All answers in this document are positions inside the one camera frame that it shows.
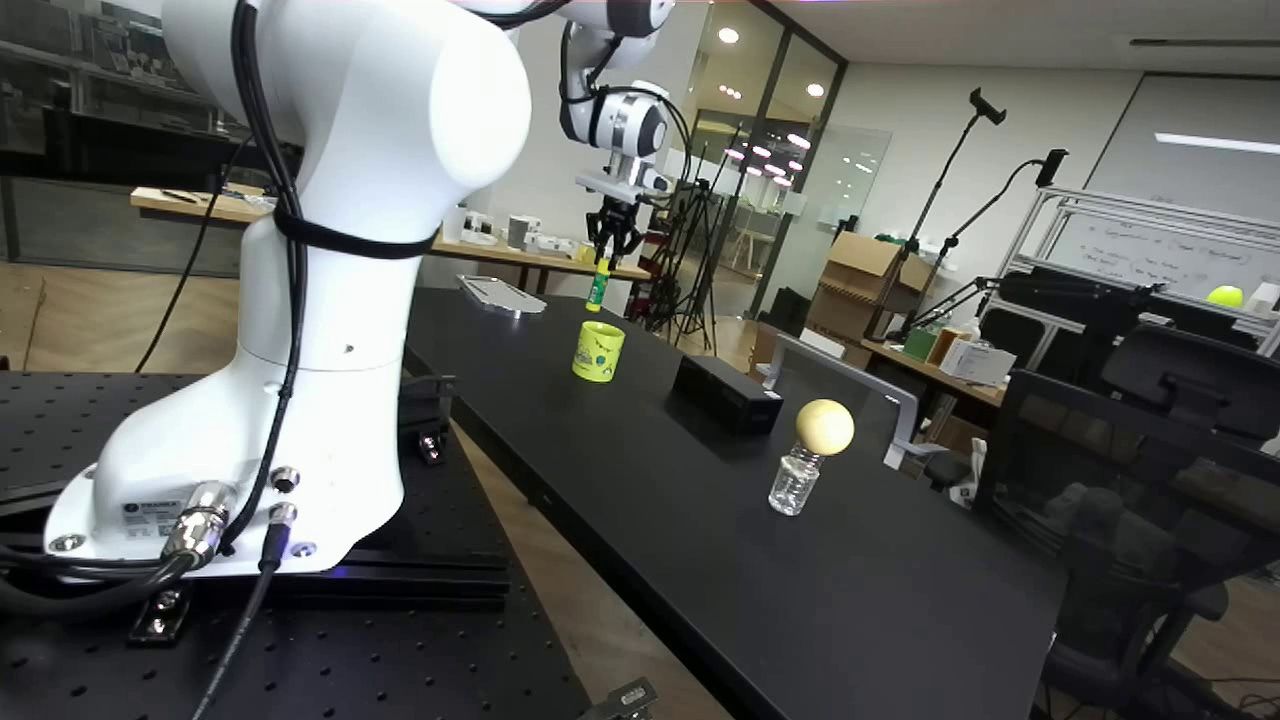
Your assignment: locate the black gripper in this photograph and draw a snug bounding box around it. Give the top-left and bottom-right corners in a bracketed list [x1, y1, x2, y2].
[590, 197, 640, 278]

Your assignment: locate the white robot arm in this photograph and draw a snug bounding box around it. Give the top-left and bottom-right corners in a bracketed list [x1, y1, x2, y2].
[46, 0, 677, 578]

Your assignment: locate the green cartoon mug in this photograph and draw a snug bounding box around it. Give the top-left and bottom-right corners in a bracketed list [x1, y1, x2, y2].
[573, 322, 626, 384]

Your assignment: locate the silver metal plate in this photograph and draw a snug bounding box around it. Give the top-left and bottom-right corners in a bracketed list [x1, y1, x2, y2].
[461, 278, 543, 316]

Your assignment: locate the black rectangular box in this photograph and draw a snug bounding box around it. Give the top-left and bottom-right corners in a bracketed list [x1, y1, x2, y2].
[674, 356, 786, 437]

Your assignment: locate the cardboard box stack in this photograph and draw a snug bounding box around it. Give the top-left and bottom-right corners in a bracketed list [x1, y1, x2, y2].
[808, 233, 933, 340]

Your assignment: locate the yellow ball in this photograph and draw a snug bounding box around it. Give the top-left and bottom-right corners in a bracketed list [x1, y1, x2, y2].
[798, 401, 856, 458]

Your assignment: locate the clear glass jar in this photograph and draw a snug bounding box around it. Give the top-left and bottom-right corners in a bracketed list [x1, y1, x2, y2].
[768, 451, 820, 517]

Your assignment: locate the black mic stand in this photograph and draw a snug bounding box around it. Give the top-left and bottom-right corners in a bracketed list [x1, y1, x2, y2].
[884, 87, 1008, 344]

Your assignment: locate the wooden table with black legs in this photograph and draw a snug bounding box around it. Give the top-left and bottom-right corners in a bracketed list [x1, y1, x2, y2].
[130, 183, 651, 292]

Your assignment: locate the black office chair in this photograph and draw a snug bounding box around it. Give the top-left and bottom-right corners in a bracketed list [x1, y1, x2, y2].
[978, 323, 1280, 717]

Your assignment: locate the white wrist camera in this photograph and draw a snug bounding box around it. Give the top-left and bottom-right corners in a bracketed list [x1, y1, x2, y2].
[580, 161, 674, 206]

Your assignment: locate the black camera tripod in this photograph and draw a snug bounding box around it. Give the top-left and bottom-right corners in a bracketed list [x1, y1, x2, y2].
[648, 179, 720, 344]

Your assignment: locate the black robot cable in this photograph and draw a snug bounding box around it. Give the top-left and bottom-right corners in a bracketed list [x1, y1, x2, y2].
[132, 0, 446, 720]

